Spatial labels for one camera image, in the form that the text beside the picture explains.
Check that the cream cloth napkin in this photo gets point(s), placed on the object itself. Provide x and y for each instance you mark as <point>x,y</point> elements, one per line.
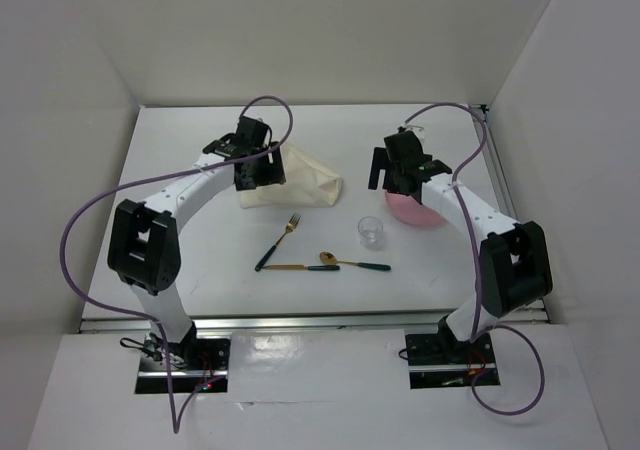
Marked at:
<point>309,183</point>

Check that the gold spoon green handle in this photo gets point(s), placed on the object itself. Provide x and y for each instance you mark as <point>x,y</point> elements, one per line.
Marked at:
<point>328,258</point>

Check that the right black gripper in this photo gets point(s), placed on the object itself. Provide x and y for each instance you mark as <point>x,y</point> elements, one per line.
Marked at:
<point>381,160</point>

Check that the aluminium right side rail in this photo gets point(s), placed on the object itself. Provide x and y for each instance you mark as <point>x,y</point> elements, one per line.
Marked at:
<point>493,175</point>

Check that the aluminium rail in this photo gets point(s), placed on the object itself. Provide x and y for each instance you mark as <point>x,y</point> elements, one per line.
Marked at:
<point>282,322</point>
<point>493,175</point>

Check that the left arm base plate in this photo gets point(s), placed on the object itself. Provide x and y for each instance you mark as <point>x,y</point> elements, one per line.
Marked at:
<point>205,370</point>

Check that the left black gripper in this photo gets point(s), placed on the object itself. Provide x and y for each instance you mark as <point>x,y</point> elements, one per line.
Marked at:
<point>272,173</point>

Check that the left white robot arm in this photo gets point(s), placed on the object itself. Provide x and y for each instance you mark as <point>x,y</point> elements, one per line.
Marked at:
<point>144,247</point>

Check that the aluminium front rail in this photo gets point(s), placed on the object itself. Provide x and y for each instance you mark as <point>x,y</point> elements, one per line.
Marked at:
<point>282,322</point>

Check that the pink plate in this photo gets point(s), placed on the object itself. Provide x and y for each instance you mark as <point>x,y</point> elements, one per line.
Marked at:
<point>407,210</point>

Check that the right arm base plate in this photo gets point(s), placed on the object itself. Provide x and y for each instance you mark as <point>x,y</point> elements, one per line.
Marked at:
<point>431,367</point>

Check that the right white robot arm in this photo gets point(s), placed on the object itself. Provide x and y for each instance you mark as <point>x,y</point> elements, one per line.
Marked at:
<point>510,258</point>

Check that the gold knife green handle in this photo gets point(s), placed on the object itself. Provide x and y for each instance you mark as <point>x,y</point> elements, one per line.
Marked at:
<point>299,267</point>

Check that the clear drinking glass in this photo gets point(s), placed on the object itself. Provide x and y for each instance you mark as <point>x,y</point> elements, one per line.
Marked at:
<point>371,233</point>

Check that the gold fork green handle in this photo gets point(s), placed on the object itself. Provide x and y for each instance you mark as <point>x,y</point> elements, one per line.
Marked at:
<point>290,227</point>

